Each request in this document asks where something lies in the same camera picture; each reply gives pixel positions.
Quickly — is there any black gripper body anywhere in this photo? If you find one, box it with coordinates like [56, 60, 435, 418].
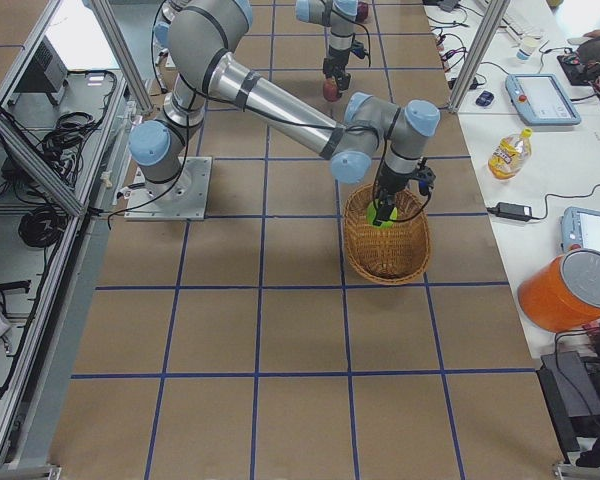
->
[375, 174, 404, 206]
[325, 49, 350, 76]

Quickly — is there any green apple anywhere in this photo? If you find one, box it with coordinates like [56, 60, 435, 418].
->
[366, 201, 398, 229]

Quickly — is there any red yellow apple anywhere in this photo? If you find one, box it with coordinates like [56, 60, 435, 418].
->
[322, 78, 342, 102]

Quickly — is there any dark red apple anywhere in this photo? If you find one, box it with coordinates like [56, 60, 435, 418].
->
[356, 0, 369, 23]

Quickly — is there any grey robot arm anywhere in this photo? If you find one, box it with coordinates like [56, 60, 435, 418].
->
[127, 1, 440, 227]
[295, 0, 371, 102]

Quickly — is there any brown wicker basket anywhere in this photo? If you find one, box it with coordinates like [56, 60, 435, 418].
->
[343, 184, 431, 285]

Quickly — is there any orange juice bottle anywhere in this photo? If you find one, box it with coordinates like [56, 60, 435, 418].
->
[488, 127, 533, 180]

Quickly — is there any black power adapter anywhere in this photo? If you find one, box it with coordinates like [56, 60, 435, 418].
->
[487, 202, 533, 222]

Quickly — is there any blue teach pendant far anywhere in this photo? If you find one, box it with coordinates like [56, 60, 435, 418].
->
[505, 74, 581, 126]

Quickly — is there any blue teach pendant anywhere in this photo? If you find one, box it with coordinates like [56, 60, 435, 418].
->
[560, 206, 600, 252]
[505, 74, 581, 126]

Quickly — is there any white paper cup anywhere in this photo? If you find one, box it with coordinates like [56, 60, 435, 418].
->
[516, 36, 539, 61]

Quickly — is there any blue teach pendant near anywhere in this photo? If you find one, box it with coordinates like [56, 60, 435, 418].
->
[560, 206, 600, 252]

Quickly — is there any orange bucket grey lid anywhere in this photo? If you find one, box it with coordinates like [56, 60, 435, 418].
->
[517, 248, 600, 333]

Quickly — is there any grey control box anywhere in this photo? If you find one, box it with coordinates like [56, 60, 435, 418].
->
[14, 36, 68, 106]

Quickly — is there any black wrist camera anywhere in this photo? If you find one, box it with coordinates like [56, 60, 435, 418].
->
[414, 165, 436, 197]

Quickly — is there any aluminium frame post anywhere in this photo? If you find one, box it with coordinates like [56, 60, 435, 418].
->
[447, 0, 510, 114]

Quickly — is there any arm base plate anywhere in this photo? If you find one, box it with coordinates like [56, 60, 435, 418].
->
[124, 156, 213, 221]

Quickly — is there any black cable bundle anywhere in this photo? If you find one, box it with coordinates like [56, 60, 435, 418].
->
[18, 207, 64, 250]

